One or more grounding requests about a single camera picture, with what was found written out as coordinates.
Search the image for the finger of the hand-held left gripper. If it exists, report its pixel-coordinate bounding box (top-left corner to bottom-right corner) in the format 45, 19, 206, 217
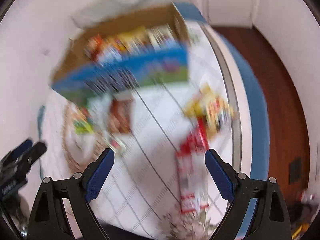
5, 139, 34, 160
17, 142, 47, 173

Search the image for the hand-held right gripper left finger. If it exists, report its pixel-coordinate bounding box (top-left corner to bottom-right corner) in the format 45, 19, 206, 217
29, 148, 115, 240

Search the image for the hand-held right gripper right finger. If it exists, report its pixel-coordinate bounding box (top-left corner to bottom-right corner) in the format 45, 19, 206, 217
205, 149, 292, 240

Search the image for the long red white packet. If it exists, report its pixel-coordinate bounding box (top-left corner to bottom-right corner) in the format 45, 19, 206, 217
175, 122, 210, 214

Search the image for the small red white packet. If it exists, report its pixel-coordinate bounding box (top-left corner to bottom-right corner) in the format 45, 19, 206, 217
106, 135, 127, 155

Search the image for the colourful candy bag green label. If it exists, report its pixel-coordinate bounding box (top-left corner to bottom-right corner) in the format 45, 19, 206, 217
71, 106, 97, 135

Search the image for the brown snack packet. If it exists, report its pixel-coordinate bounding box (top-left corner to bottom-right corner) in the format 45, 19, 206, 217
107, 97, 135, 135

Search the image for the yellow snack bag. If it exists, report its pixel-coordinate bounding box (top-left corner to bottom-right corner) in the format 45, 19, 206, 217
183, 83, 237, 140

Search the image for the cardboard box with blue print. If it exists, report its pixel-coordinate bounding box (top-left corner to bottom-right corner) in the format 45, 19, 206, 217
51, 2, 191, 105

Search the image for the floral white tablecloth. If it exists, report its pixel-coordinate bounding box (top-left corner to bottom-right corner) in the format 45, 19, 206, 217
37, 20, 243, 240

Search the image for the black square floor plate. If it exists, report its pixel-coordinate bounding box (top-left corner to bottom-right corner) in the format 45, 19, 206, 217
289, 156, 303, 184

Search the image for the blue bed sheet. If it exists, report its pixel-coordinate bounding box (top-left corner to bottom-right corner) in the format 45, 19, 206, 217
172, 1, 272, 239

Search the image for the pile of assorted snack packets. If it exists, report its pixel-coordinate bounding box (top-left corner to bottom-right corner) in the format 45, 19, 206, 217
84, 24, 187, 63

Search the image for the white door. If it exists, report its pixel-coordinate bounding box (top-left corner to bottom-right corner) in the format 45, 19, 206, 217
206, 0, 254, 28

